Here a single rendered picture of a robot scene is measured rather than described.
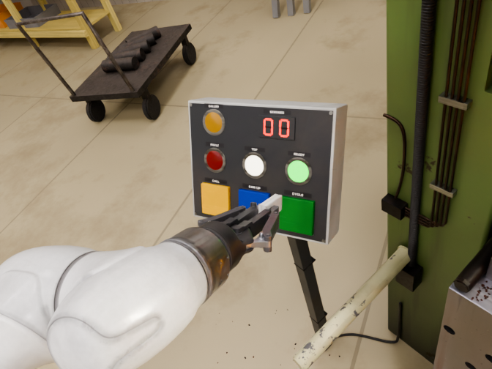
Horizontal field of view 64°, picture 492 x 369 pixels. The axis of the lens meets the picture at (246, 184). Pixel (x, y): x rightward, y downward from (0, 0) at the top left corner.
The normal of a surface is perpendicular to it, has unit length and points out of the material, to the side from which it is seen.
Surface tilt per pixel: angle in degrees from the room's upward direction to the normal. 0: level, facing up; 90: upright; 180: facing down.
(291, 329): 0
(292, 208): 60
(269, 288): 0
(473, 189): 90
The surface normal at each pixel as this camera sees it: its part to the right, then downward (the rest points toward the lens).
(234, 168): -0.48, 0.26
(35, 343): 0.21, 0.42
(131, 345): 0.73, 0.05
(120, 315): 0.51, -0.48
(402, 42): -0.75, 0.58
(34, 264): -0.37, -0.70
